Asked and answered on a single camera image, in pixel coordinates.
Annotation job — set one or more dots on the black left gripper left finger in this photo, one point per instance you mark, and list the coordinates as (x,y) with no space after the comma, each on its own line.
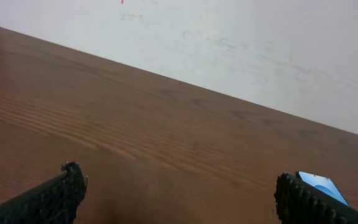
(54,201)

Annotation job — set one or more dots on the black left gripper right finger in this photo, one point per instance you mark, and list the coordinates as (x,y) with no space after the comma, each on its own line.
(299,203)

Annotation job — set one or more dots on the blue screen smartphone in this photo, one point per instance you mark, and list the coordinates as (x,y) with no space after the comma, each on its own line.
(323,184)

